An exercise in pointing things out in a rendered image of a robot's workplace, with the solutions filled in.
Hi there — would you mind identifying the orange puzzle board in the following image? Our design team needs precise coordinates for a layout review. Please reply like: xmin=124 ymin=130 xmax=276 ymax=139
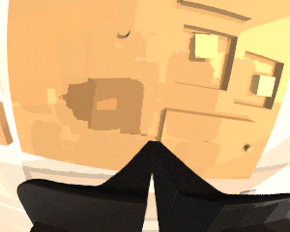
xmin=7 ymin=0 xmax=290 ymax=179

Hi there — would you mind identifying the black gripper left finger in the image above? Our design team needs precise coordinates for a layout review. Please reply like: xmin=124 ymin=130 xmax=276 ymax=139
xmin=17 ymin=140 xmax=156 ymax=232

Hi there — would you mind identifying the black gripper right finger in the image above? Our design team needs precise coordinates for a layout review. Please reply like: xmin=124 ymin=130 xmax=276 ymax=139
xmin=152 ymin=142 xmax=290 ymax=232

